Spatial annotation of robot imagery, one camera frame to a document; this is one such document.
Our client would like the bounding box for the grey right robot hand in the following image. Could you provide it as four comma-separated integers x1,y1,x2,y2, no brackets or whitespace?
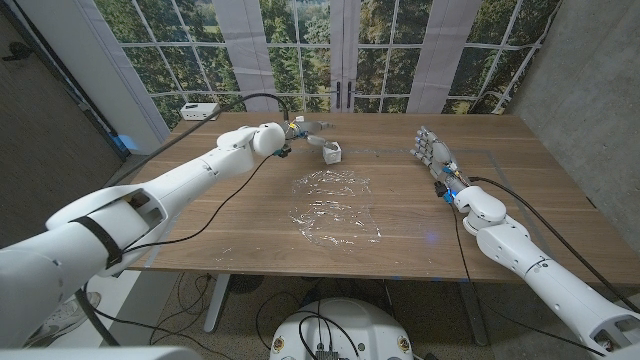
409,125,459,182

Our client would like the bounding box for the white cube block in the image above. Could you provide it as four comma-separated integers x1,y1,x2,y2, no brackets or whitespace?
322,141,343,166

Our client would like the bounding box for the clear plastic wrap sheet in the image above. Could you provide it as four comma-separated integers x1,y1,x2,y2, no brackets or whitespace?
288,168,384,249

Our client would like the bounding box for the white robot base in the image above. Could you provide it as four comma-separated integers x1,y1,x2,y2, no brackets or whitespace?
268,297,415,360

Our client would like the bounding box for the grey table leg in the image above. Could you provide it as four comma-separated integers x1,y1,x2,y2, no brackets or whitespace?
457,282,490,347

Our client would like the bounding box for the printed window backdrop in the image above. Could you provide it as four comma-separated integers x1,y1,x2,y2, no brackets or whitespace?
92,0,561,132

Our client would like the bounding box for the black round floor item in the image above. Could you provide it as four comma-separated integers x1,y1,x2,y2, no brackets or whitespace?
228,274,266,295

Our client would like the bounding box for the white power strip box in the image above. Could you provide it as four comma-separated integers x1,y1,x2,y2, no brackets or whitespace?
179,101,222,122

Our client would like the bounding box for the white table leg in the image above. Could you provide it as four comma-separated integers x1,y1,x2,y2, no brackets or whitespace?
203,273,232,335

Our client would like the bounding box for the light blue floor object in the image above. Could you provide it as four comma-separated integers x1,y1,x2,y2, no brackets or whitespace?
112,133,140,154

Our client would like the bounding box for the dark brown door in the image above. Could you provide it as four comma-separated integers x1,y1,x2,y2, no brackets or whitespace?
0,9,126,249

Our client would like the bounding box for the white sneaker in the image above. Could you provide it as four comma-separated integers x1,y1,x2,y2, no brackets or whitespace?
22,291,103,349

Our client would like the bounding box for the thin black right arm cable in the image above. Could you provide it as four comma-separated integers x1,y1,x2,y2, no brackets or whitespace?
447,199,606,357

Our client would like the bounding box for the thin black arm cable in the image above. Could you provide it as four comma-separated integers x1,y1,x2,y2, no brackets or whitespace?
122,154,274,254
447,199,606,357

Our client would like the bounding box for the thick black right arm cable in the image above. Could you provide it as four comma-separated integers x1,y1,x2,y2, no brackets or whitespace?
468,175,640,314

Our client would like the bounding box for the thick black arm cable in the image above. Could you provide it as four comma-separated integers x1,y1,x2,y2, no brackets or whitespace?
74,92,292,347
468,175,640,314

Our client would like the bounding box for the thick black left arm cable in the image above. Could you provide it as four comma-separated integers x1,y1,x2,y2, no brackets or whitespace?
74,92,292,347

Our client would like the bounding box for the black torso cable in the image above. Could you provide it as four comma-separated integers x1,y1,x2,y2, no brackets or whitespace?
298,312,362,360

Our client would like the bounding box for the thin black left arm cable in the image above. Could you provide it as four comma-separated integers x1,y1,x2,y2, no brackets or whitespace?
122,154,274,254

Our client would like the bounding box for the black floor cable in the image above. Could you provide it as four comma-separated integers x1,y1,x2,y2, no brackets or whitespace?
149,272,226,351
254,291,321,346

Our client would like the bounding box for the black door handle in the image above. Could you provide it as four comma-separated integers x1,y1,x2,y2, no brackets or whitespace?
1,41,32,63

